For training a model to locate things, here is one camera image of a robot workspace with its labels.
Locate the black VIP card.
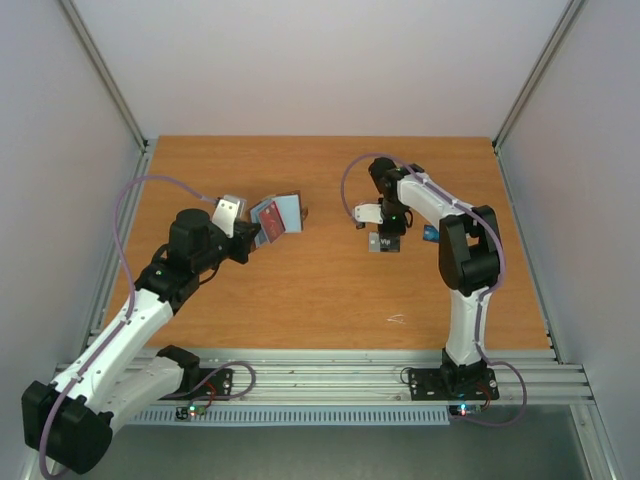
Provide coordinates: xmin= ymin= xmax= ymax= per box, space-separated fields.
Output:
xmin=368 ymin=232 xmax=401 ymax=253

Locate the red VIP card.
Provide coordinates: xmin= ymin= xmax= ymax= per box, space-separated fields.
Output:
xmin=249 ymin=199 xmax=286 ymax=248

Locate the blue VIP card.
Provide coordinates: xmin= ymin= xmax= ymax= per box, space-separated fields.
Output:
xmin=423 ymin=225 xmax=439 ymax=243

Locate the brown leather card holder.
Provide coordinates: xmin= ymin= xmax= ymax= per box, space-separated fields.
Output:
xmin=249 ymin=190 xmax=308 ymax=237

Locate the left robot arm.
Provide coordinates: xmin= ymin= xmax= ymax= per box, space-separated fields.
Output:
xmin=21 ymin=203 xmax=260 ymax=479

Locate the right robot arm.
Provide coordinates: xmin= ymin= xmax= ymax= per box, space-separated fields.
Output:
xmin=353 ymin=157 xmax=505 ymax=400

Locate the left circuit board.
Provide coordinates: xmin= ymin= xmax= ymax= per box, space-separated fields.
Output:
xmin=175 ymin=405 xmax=207 ymax=421

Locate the circuit board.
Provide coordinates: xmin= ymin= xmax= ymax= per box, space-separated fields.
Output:
xmin=175 ymin=405 xmax=207 ymax=421
xmin=449 ymin=403 xmax=484 ymax=417

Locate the right circuit board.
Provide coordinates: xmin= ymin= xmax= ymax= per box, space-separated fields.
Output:
xmin=449 ymin=403 xmax=484 ymax=417

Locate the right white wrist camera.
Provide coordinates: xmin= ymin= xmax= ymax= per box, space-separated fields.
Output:
xmin=352 ymin=203 xmax=383 ymax=229

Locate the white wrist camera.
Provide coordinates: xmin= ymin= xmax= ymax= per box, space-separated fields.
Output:
xmin=352 ymin=203 xmax=383 ymax=229
xmin=211 ymin=194 xmax=247 ymax=238

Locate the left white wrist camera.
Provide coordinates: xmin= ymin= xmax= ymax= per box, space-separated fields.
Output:
xmin=211 ymin=194 xmax=247 ymax=238

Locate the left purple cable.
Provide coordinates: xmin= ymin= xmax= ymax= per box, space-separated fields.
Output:
xmin=38 ymin=174 xmax=219 ymax=476

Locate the purple cable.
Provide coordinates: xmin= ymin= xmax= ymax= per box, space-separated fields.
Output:
xmin=38 ymin=174 xmax=219 ymax=476
xmin=339 ymin=152 xmax=529 ymax=427

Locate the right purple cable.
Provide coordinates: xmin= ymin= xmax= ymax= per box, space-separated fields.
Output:
xmin=339 ymin=152 xmax=529 ymax=427

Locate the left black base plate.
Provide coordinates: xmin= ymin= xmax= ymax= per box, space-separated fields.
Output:
xmin=151 ymin=368 xmax=233 ymax=401

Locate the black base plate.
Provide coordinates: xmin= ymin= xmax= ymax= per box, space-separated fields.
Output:
xmin=151 ymin=368 xmax=233 ymax=401
xmin=409 ymin=368 xmax=500 ymax=402

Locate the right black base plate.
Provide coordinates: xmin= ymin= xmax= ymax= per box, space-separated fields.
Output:
xmin=409 ymin=368 xmax=500 ymax=402

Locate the grey slotted cable duct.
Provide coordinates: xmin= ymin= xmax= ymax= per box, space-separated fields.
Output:
xmin=128 ymin=405 xmax=449 ymax=427

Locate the aluminium rail frame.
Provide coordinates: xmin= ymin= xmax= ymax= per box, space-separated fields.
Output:
xmin=44 ymin=347 xmax=596 ymax=407

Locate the right aluminium corner post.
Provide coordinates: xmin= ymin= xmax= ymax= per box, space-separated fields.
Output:
xmin=492 ymin=0 xmax=588 ymax=154

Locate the aluminium corner post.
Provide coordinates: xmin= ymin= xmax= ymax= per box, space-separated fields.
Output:
xmin=57 ymin=0 xmax=148 ymax=153
xmin=492 ymin=0 xmax=588 ymax=154

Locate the left aluminium corner post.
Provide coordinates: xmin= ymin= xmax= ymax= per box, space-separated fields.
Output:
xmin=57 ymin=0 xmax=148 ymax=153

